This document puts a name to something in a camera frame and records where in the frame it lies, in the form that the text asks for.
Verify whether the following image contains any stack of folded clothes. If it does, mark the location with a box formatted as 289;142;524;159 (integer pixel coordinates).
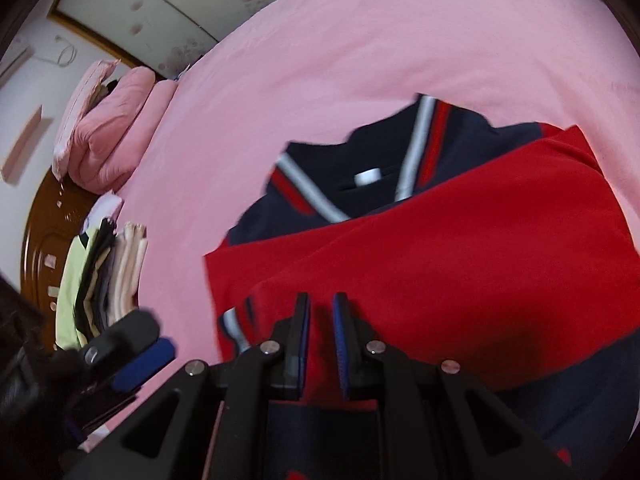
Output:
54;195;149;351

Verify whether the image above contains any red and navy jacket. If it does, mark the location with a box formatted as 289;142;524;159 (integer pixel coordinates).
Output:
204;94;640;480

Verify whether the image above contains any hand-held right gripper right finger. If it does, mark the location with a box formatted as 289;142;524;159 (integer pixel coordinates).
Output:
333;292;581;480

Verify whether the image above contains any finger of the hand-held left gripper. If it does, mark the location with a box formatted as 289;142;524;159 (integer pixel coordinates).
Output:
70;309;176;436

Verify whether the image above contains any brown wooden headboard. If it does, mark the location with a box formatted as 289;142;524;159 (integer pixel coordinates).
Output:
20;168;101;352

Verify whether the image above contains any pink pillow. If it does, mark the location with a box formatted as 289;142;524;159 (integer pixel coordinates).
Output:
52;58;122;182

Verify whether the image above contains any floral panel wardrobe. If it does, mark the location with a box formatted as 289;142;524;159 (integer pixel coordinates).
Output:
48;0;301;81

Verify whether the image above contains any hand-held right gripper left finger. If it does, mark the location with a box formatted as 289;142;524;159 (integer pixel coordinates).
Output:
64;292;312;480

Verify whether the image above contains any pink folded quilt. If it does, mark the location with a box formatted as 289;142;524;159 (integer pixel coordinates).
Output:
67;67;157;195

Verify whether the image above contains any pink bed sheet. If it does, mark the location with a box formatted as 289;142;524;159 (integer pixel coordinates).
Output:
80;0;640;451

